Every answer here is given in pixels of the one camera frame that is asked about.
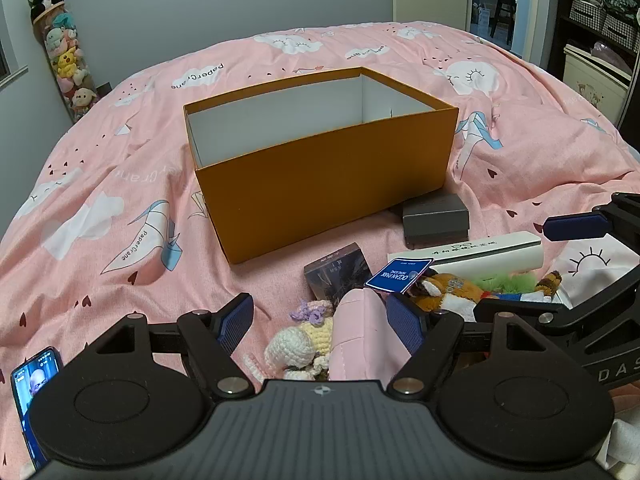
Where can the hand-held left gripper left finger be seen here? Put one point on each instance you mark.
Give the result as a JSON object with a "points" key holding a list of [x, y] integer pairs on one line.
{"points": [[235, 322]]}

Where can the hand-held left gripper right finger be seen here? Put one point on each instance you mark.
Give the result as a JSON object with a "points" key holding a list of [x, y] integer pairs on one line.
{"points": [[405, 325]]}

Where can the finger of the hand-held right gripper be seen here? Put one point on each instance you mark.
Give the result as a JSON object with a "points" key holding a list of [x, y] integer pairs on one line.
{"points": [[525, 298], [575, 227]]}

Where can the orange and green plush toy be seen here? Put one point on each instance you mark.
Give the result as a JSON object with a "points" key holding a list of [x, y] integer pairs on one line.
{"points": [[440, 300]]}

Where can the pink stitched pouch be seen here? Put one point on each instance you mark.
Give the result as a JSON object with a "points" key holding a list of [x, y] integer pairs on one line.
{"points": [[360, 335]]}

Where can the white glasses box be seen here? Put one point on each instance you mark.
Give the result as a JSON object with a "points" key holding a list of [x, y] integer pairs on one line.
{"points": [[500, 255]]}

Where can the white and yellow crochet doll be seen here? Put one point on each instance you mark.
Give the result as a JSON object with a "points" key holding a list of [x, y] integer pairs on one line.
{"points": [[295, 345]]}

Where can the dark printed box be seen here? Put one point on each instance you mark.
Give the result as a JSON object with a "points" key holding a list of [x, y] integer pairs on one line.
{"points": [[335, 272]]}

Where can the small grey box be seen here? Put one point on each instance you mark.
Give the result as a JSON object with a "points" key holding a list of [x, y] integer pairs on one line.
{"points": [[435, 217]]}

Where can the orange cardboard box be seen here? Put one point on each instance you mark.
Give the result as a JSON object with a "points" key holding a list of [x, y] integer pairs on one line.
{"points": [[325, 180]]}

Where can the blue paper hang tag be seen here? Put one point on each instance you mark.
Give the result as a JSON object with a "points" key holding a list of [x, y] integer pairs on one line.
{"points": [[397, 275]]}

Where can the white clothing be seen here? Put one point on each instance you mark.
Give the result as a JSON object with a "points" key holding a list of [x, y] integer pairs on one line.
{"points": [[625, 440]]}

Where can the white storage box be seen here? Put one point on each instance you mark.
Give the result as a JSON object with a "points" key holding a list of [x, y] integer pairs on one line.
{"points": [[590, 85]]}

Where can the pink plastic bag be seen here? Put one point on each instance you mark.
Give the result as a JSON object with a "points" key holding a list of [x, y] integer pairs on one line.
{"points": [[607, 51]]}

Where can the pink printed blanket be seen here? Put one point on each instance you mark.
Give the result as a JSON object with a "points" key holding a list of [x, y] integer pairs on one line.
{"points": [[150, 160]]}

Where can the checkered storage basket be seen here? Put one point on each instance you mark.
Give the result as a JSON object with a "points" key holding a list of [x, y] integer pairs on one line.
{"points": [[587, 14], [622, 32]]}

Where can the smartphone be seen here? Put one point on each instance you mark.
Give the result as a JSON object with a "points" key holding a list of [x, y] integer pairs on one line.
{"points": [[30, 390]]}

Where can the dark shelving unit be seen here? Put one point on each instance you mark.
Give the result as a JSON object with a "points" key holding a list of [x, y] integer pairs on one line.
{"points": [[562, 10]]}

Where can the dark chair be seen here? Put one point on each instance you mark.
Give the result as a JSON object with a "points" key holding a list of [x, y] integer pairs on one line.
{"points": [[505, 12]]}

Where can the clear tube of plush toys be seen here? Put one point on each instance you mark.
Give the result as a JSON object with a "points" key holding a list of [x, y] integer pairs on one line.
{"points": [[65, 60]]}

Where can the window frame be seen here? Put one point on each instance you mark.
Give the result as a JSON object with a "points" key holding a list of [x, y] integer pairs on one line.
{"points": [[12, 72]]}

